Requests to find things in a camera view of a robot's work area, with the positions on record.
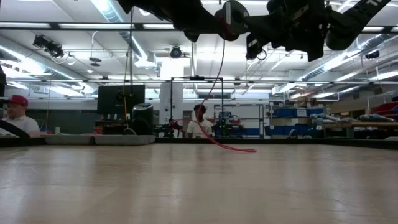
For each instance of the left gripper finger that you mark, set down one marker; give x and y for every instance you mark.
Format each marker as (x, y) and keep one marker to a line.
(211, 23)

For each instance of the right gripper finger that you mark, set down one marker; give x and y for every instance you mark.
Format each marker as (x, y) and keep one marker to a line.
(259, 23)

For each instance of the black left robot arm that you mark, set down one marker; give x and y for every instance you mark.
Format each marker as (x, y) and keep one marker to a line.
(130, 4)

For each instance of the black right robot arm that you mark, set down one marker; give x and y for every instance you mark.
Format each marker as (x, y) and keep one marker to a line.
(348, 25)

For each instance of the black crossbar with light strips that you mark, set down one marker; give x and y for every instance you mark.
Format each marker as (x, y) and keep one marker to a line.
(93, 26)

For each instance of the grey fabric bundle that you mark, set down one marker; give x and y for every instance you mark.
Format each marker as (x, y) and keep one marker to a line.
(374, 117)
(325, 117)

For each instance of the grey door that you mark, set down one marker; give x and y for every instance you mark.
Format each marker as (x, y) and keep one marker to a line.
(186, 116)

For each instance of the black display screen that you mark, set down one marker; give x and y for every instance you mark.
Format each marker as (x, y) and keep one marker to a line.
(121, 99)

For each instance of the person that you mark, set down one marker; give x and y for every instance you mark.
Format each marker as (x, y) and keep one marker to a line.
(18, 123)
(199, 128)

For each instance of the wooden workbench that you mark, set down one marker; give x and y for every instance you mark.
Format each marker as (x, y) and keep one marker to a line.
(360, 125)

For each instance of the red storage bin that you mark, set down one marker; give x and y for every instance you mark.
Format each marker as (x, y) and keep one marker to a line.
(384, 109)

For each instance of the blue storage bin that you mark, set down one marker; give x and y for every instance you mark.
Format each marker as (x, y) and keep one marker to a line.
(396, 109)

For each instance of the black equipment cart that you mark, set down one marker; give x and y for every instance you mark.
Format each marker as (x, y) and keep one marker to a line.
(109, 127)

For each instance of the grey tool kit case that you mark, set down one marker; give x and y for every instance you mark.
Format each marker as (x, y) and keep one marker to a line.
(124, 140)

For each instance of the black ceiling camera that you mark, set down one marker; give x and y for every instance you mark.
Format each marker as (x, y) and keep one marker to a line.
(49, 46)
(175, 52)
(372, 55)
(250, 56)

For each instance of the silver ceiling duct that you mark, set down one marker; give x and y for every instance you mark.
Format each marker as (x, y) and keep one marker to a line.
(56, 74)
(342, 59)

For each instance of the black leader rig frame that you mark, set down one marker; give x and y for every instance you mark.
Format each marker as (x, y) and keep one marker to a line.
(186, 78)

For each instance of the wall shelving with blue bins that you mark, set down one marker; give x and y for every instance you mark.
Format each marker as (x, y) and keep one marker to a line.
(292, 112)

